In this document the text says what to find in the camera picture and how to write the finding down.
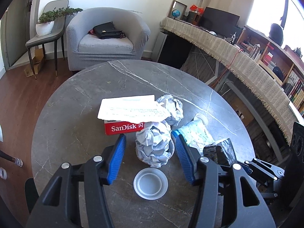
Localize blue tissue pack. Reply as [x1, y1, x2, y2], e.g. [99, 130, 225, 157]
[171, 113, 215, 153]

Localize red SanDisk box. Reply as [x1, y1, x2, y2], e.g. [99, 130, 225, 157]
[104, 120, 144, 135]

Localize paper ball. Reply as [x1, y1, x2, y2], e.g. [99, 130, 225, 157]
[135, 120, 175, 168]
[156, 94, 183, 126]

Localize black plastic wrapper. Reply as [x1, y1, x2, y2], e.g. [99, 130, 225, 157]
[203, 138, 237, 166]

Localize white plastic lid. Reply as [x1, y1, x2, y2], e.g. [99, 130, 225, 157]
[133, 168, 169, 200]

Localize white paper sheet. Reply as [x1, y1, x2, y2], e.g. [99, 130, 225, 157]
[97, 95, 171, 124]

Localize round grey marble table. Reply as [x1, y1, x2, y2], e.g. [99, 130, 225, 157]
[31, 60, 255, 227]

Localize beige fringed table runner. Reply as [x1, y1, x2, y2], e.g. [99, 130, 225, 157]
[160, 17, 297, 143]

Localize black table leg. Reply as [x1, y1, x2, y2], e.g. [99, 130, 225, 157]
[0, 150, 23, 167]

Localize wooden bookshelf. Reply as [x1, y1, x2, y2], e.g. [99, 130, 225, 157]
[237, 25, 303, 115]

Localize grey armchair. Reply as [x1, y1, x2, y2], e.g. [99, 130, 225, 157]
[66, 7, 150, 72]

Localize black handbag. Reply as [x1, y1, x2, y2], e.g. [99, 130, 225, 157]
[88, 22, 126, 40]

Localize white tape roll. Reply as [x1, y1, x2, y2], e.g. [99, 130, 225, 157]
[0, 167, 7, 180]

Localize cardboard box on floor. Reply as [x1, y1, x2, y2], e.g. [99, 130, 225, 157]
[24, 48, 45, 77]

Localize grey dining chair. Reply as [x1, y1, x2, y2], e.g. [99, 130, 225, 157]
[25, 0, 69, 76]

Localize black monitor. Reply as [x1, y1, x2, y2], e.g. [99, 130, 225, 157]
[198, 7, 242, 38]

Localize small blue globe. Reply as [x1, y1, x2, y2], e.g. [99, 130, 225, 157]
[171, 9, 180, 20]

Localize small red flags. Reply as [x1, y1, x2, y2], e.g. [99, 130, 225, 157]
[190, 4, 204, 14]

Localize potted green plant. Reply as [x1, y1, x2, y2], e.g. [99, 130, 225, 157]
[36, 7, 83, 37]

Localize wooden picture frame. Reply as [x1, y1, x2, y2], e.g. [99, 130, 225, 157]
[167, 0, 187, 20]

